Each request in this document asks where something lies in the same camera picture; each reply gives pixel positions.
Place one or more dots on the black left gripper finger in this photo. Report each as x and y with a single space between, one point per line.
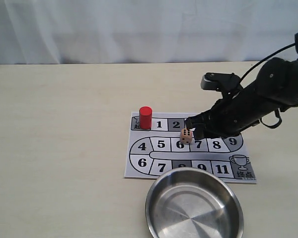
193 122

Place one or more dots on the round stainless steel dish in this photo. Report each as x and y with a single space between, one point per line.
192 203

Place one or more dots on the white fabric backdrop curtain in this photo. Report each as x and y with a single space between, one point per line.
139 31

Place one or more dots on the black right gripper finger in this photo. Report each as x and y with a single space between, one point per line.
202 132

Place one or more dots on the wooden die black pips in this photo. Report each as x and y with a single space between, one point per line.
186 136

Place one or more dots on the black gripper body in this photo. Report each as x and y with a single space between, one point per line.
234 116

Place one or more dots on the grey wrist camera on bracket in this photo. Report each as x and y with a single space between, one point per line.
226 83

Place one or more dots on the printed paper game board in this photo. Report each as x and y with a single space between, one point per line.
157 150

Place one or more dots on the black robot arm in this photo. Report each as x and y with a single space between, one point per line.
275 89

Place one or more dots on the red cylinder game piece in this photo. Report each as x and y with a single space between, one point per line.
145 117

